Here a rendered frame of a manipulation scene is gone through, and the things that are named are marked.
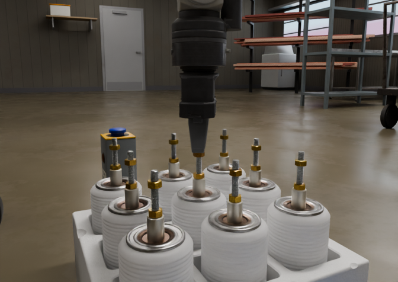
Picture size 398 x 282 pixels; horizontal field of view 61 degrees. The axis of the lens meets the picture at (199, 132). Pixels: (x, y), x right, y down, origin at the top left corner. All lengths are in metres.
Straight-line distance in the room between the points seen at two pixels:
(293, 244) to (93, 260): 0.30
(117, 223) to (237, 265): 0.18
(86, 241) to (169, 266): 0.24
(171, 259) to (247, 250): 0.11
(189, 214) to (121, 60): 8.94
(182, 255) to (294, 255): 0.19
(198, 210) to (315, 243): 0.18
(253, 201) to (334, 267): 0.16
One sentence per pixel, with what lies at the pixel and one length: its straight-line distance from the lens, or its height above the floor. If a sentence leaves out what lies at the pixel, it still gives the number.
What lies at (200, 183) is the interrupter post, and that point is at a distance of 0.58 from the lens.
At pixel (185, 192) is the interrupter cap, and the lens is 0.60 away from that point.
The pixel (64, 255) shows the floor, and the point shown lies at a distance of 0.98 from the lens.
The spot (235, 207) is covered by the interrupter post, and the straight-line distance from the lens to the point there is 0.48.
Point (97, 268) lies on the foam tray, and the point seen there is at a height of 0.18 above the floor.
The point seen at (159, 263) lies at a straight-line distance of 0.42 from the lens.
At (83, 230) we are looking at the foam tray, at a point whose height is 0.18.
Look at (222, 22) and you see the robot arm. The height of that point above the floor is 0.53.
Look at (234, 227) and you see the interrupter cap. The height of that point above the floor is 0.25.
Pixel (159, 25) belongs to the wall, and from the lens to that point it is 9.82.
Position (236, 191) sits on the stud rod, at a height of 0.30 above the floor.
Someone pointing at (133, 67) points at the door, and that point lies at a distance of 9.49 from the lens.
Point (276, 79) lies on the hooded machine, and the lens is 9.75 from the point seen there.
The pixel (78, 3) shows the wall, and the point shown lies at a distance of 9.51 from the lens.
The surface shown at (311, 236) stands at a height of 0.23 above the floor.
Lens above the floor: 0.46
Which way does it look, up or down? 10 degrees down
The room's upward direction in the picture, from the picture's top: straight up
